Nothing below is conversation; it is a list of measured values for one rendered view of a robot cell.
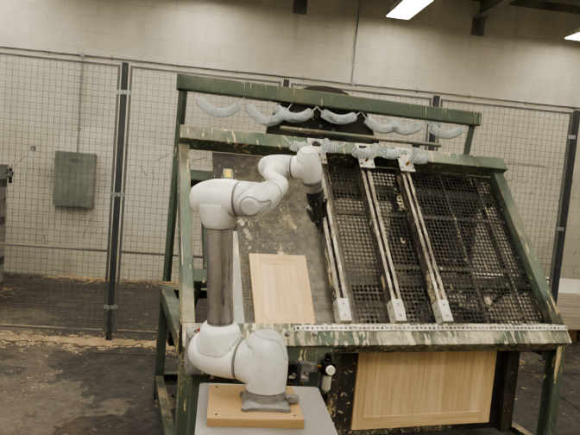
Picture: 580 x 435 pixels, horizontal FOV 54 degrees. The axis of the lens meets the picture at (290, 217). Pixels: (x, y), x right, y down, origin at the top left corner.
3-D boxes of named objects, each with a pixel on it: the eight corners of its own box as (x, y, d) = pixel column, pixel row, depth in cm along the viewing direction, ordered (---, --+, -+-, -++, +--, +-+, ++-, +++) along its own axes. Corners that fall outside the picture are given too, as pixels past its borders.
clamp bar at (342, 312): (332, 325, 293) (349, 305, 274) (302, 148, 357) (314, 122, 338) (350, 325, 296) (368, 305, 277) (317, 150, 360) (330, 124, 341)
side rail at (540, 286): (541, 330, 338) (553, 323, 329) (484, 182, 397) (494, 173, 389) (552, 330, 340) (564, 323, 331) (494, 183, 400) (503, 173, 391)
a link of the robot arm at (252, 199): (281, 178, 209) (248, 176, 214) (261, 190, 193) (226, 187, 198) (283, 211, 213) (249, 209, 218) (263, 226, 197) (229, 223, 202)
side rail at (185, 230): (179, 331, 275) (182, 322, 266) (176, 154, 334) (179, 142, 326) (192, 331, 276) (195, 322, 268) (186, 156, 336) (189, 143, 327)
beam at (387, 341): (179, 356, 268) (181, 347, 259) (179, 331, 274) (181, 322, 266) (560, 350, 333) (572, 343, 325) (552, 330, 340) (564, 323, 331)
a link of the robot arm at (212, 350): (232, 387, 213) (181, 377, 220) (250, 370, 228) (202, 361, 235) (232, 182, 200) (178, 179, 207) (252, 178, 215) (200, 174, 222)
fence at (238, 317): (232, 326, 277) (234, 323, 274) (222, 173, 329) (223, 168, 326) (242, 326, 279) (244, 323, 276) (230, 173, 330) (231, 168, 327)
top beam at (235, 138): (177, 148, 329) (179, 137, 322) (177, 135, 335) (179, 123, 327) (500, 178, 395) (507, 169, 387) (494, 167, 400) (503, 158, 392)
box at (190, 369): (186, 376, 242) (189, 336, 241) (183, 367, 254) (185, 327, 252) (214, 376, 246) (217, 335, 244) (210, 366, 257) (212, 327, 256)
